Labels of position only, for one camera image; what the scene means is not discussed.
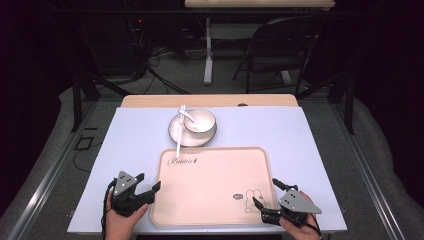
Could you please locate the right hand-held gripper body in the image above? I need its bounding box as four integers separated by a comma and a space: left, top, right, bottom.
261, 188, 323, 230

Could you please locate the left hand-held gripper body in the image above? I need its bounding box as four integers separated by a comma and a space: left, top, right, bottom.
110, 170, 156, 218

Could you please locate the pink tray with rabbit print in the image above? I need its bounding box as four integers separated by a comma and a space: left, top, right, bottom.
149, 146, 280, 228

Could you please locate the white chopstick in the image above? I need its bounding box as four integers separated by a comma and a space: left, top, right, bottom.
175, 104, 184, 158
176, 104, 187, 158

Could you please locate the white ceramic spoon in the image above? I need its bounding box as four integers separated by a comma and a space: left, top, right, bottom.
178, 109, 210, 132

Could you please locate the white bowl with dark rim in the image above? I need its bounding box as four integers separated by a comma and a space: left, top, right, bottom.
183, 108, 217, 135

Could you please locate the person's right hand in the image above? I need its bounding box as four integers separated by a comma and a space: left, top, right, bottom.
278, 192, 323, 240

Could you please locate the person's left hand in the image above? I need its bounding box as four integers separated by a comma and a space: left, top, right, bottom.
104, 199, 150, 240

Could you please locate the pale blue table mat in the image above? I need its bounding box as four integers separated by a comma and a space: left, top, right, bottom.
67, 106, 348, 235

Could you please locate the white plate with dark rim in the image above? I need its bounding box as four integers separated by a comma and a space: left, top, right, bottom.
167, 109, 218, 148

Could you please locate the black metal stand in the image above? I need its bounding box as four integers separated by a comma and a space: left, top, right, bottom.
71, 73, 132, 133
295, 70, 355, 136

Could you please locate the white desk leg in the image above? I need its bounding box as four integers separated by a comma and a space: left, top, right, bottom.
203, 17, 215, 86

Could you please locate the black folding chair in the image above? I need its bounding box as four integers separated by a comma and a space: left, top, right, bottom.
232, 16, 323, 95

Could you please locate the black device with red light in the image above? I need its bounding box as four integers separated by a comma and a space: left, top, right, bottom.
128, 15, 148, 45

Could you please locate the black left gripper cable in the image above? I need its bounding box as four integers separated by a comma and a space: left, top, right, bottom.
100, 179, 118, 240

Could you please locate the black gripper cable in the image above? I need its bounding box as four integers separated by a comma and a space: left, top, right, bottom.
100, 179, 118, 240
301, 219, 324, 238

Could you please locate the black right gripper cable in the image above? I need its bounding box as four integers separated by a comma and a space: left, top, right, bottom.
301, 219, 324, 238

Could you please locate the thin black floor cable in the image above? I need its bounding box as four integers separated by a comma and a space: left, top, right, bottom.
72, 141, 104, 174

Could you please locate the aluminium floor rail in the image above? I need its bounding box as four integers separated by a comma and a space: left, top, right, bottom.
6, 99, 100, 240
329, 99, 406, 240

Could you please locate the bundle of floor cables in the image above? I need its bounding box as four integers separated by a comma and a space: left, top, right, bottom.
132, 45, 192, 96

